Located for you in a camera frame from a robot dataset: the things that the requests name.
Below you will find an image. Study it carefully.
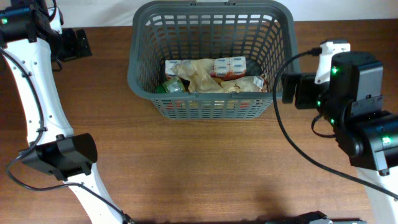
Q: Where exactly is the green lid jar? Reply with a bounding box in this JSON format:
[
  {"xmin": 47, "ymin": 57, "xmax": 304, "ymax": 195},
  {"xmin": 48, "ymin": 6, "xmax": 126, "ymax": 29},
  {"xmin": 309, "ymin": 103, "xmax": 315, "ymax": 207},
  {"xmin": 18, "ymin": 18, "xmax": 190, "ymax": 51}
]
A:
[{"xmin": 156, "ymin": 77, "xmax": 186, "ymax": 93}]

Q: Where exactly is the beige paper bag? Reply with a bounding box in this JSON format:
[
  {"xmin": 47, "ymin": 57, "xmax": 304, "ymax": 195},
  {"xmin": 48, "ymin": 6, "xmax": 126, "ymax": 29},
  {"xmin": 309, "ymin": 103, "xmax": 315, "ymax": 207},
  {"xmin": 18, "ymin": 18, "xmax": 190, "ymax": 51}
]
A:
[{"xmin": 172, "ymin": 58, "xmax": 224, "ymax": 93}]

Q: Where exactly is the white tissue multipack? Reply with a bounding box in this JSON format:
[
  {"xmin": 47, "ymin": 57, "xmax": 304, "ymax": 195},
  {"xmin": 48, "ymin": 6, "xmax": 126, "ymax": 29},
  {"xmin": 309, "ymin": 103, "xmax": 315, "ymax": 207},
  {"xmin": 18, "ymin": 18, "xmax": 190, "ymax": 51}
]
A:
[{"xmin": 165, "ymin": 56, "xmax": 247, "ymax": 81}]

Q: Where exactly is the orange biscuit packet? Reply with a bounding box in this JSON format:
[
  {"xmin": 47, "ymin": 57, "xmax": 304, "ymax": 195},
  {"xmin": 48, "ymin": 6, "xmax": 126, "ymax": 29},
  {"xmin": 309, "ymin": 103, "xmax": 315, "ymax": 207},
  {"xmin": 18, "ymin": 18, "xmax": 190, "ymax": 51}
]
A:
[{"xmin": 157, "ymin": 100, "xmax": 251, "ymax": 110}]

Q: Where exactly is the white brown bread bag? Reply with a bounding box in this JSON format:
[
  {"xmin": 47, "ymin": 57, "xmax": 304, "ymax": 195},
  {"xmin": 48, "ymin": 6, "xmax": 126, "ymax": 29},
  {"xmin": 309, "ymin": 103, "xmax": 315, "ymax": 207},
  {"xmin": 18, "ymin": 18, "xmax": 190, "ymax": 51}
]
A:
[{"xmin": 219, "ymin": 76, "xmax": 267, "ymax": 93}]

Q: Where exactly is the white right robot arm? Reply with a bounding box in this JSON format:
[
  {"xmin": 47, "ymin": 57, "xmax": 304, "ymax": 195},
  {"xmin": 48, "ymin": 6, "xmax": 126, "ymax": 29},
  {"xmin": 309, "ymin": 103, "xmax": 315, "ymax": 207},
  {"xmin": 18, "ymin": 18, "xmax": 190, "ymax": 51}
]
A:
[{"xmin": 273, "ymin": 40, "xmax": 397, "ymax": 223}]

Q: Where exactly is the grey plastic basket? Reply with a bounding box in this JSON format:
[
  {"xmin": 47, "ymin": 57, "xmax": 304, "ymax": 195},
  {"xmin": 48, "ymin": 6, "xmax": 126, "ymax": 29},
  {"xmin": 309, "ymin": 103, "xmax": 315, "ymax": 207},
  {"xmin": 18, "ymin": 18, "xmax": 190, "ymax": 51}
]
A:
[{"xmin": 127, "ymin": 1, "xmax": 298, "ymax": 119}]

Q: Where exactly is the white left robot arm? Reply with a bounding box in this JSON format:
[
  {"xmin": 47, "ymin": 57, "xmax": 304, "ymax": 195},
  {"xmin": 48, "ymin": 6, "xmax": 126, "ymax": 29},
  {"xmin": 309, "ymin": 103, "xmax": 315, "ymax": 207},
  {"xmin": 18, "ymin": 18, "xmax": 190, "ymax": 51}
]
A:
[{"xmin": 1, "ymin": 0, "xmax": 132, "ymax": 223}]

